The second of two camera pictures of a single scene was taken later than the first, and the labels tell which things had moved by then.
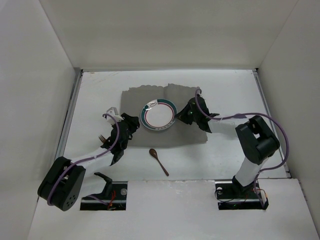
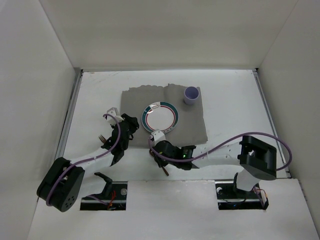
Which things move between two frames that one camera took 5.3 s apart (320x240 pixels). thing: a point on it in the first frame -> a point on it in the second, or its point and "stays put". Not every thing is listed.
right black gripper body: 187,115 -> 157,158
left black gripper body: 130,121 stays put
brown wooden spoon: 154,154 stays put
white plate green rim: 159,114 stays put
